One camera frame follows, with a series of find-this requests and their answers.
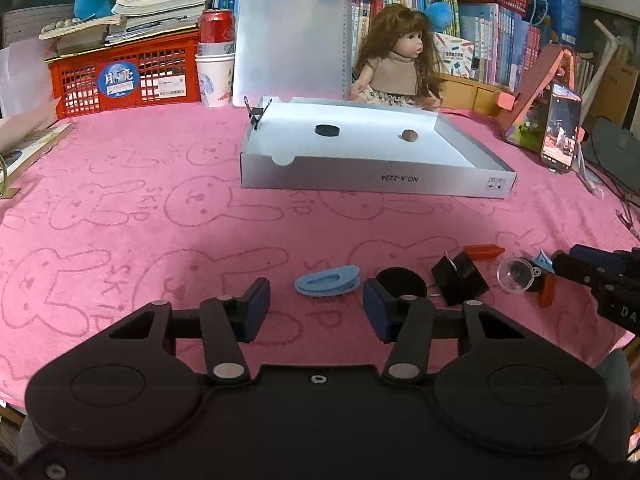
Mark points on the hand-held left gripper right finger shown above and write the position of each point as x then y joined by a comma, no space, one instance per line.
375,310

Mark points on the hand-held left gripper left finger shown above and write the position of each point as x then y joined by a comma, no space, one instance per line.
257,310

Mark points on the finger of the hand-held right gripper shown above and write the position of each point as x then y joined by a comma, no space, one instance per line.
605,254
575,267

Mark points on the black round lid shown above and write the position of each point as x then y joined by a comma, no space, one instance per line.
400,282

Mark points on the reddish brown plastic piece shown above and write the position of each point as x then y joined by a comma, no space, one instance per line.
547,294

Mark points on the blue hair clip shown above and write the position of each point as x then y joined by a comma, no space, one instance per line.
327,281

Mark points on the large black binder clip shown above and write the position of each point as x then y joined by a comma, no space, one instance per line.
460,277

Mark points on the orange-red plastic clip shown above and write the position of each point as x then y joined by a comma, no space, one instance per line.
482,251

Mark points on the white cardboard box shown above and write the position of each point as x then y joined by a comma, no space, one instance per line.
370,175

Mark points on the smartphone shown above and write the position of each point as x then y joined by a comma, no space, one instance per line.
561,127

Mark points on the pink rabbit print towel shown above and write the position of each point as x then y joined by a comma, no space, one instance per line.
150,220

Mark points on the brown cardboard box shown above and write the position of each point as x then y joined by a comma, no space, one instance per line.
615,85

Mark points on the pink cardboard stand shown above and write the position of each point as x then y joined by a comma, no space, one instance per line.
530,95

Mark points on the brown walnut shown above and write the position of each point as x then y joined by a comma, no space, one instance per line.
409,135

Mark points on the black flat disc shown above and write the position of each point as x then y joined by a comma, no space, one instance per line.
327,130

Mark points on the small black binder clip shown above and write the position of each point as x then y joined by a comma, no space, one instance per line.
257,114

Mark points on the wooden drawer box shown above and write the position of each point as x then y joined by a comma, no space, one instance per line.
475,97

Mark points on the white paper cup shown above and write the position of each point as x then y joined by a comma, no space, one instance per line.
215,80

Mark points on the row of upright books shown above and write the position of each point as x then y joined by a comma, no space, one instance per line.
500,35

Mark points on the white box with colourful print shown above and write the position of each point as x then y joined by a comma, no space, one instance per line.
452,57

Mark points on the long-haired doll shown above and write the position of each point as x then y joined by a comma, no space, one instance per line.
395,67

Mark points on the blue paper bag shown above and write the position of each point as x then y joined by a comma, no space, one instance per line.
557,10

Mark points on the red plastic basket with sticker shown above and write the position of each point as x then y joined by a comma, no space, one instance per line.
150,67

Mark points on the translucent clipboard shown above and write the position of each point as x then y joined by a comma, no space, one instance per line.
290,35

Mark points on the red drink can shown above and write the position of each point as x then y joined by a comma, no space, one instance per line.
216,27

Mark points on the stack of worn books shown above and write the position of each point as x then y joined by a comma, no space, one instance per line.
160,5

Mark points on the translucent plastic sheet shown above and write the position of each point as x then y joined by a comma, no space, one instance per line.
25,80

